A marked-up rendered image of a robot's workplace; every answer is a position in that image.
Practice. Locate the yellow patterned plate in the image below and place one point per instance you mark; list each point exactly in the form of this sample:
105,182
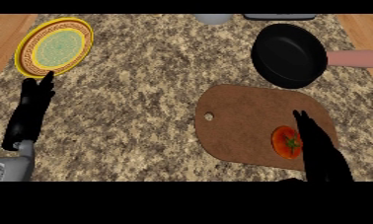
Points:
55,47

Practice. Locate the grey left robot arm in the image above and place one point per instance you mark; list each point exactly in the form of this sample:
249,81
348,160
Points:
16,164

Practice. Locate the red tomato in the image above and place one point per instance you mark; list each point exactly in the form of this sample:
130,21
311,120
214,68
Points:
285,142

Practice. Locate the pale grey round object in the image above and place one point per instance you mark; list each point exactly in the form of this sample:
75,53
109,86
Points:
212,18

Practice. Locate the brown wooden cutting board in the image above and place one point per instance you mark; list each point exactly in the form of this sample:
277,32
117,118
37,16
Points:
242,122

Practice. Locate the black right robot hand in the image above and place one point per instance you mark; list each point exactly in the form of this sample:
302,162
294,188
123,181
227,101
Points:
320,149

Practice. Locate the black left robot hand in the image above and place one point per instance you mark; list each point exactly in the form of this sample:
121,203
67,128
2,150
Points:
28,109

